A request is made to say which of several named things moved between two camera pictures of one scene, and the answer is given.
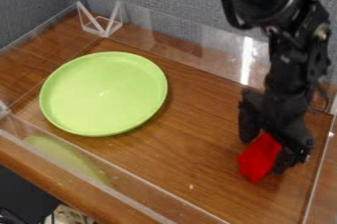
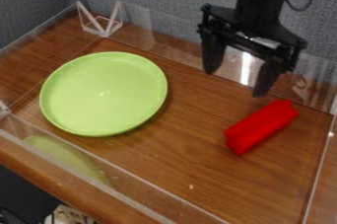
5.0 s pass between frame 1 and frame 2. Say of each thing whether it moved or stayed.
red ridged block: moved
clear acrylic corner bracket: stayed
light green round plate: stayed
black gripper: moved
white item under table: stayed
